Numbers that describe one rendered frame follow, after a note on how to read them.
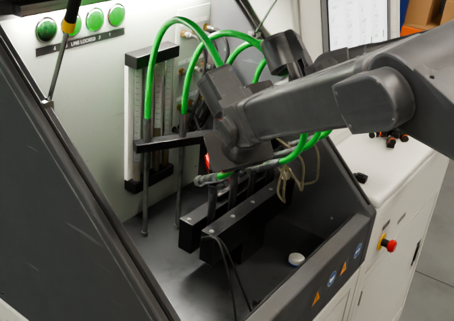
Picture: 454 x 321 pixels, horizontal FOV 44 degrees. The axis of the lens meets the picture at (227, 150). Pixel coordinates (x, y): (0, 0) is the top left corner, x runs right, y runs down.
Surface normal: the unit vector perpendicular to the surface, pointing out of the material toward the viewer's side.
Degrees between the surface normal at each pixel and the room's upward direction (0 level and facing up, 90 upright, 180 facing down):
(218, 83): 42
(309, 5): 76
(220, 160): 50
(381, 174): 0
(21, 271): 90
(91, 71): 90
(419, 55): 28
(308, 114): 111
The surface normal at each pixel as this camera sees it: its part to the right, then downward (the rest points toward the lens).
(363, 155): 0.09, -0.88
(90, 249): -0.59, 0.33
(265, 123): -0.82, 0.46
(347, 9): 0.80, 0.12
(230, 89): 0.13, -0.33
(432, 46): -0.11, -0.67
